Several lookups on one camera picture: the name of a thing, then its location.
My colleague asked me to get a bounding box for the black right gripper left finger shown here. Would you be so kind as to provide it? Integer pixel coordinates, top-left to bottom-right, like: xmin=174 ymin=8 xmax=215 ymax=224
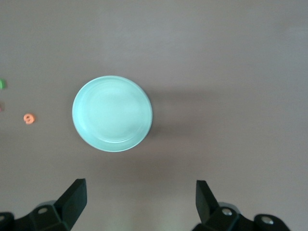
xmin=0 ymin=178 xmax=88 ymax=231

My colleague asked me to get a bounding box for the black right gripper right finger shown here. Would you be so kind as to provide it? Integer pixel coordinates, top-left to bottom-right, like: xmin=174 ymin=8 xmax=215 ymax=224
xmin=193 ymin=180 xmax=289 ymax=231

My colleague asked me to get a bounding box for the orange foam letter e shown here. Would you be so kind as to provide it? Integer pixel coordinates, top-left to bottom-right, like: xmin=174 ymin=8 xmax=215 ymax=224
xmin=23 ymin=113 xmax=36 ymax=125

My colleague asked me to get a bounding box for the pale green round plate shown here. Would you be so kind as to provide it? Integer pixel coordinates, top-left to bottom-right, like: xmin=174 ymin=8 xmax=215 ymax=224
xmin=72 ymin=76 xmax=154 ymax=153

